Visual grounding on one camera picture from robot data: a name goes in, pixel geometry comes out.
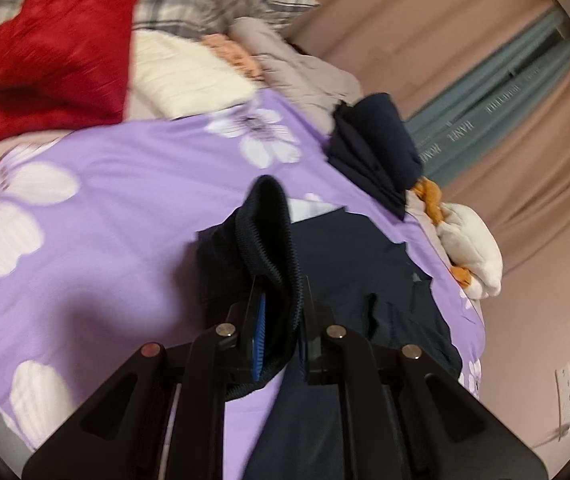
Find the dark navy jacket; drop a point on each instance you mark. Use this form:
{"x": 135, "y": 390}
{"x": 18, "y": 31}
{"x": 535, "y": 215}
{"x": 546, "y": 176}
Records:
{"x": 365, "y": 270}

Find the purple floral blanket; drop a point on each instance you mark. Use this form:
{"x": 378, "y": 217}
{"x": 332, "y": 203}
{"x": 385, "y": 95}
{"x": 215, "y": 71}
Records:
{"x": 140, "y": 185}

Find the navy folded clothes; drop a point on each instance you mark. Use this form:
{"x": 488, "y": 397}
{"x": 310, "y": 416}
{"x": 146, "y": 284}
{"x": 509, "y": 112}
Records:
{"x": 375, "y": 150}

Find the grey-blue curtain panel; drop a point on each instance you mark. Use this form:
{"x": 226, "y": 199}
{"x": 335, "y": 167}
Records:
{"x": 505, "y": 90}

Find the pink curtain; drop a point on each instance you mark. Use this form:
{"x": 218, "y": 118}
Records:
{"x": 415, "y": 25}

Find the orange cloth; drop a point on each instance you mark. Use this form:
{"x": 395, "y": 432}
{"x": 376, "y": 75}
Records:
{"x": 230, "y": 52}

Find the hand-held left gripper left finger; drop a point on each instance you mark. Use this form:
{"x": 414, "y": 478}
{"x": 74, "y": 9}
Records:
{"x": 259, "y": 332}

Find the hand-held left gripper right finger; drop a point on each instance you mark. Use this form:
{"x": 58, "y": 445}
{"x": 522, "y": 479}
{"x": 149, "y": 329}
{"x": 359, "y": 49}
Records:
{"x": 315, "y": 355}

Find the red garment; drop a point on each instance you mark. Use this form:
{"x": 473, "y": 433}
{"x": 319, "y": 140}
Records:
{"x": 60, "y": 50}

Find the white plush duck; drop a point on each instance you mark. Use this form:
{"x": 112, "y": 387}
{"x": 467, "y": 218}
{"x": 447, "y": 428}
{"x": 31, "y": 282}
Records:
{"x": 475, "y": 250}

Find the beige grey jacket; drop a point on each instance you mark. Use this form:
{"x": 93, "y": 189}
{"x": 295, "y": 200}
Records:
{"x": 305, "y": 80}

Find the white power strip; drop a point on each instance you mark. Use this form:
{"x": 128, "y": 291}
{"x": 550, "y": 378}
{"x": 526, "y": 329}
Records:
{"x": 566, "y": 395}

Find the cream folded garment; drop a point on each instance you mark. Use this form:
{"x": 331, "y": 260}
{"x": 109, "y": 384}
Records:
{"x": 190, "y": 80}

